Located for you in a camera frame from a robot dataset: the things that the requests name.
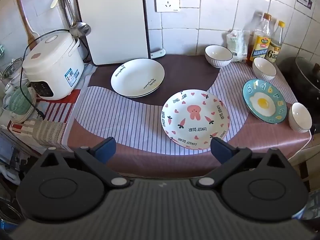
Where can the dark wall sticker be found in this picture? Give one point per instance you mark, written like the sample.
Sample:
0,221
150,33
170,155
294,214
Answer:
304,2

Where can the rabbit print plate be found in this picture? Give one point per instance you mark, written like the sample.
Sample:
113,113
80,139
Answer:
192,120

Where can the white wall socket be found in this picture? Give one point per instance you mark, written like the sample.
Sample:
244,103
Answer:
167,1

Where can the glass wok lid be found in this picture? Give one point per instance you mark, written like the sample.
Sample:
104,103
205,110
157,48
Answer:
307,72

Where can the small glass lid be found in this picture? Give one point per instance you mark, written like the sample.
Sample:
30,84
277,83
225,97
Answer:
12,68

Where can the white rice cooker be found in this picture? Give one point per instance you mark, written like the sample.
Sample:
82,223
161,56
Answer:
50,65

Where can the white plate with black rim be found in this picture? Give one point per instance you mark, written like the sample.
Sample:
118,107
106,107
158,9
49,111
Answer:
148,95
137,77

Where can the white cutting board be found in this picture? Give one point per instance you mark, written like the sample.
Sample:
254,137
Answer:
112,25

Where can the beige striped towel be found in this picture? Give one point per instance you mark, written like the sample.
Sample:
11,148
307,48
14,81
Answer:
45,132

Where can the striped tablecloth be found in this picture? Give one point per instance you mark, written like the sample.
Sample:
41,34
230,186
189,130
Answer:
125,120

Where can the metal ladle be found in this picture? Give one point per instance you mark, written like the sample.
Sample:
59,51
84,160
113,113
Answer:
80,28

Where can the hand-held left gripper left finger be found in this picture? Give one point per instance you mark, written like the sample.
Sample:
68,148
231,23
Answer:
106,148

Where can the green striped bowl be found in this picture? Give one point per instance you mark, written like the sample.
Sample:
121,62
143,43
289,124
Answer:
20,103

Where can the yellow label oil bottle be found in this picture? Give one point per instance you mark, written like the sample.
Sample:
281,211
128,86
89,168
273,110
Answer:
260,45

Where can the white ribbed bowl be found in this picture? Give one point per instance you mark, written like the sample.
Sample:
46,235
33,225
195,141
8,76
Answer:
264,68
300,117
218,55

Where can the clear vinegar bottle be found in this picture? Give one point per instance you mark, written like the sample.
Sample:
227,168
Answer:
274,48

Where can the black wok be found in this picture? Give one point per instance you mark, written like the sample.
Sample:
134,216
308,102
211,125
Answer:
290,72

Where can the wooden spatula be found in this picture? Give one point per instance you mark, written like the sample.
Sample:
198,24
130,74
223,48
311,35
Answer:
30,33

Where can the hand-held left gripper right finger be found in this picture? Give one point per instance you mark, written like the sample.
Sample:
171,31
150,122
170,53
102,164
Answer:
221,150

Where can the red striped cloth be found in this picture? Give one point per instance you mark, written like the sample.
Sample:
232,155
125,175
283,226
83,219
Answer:
57,105

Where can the blue fried egg plate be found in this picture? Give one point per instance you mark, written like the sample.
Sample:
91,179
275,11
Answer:
262,102

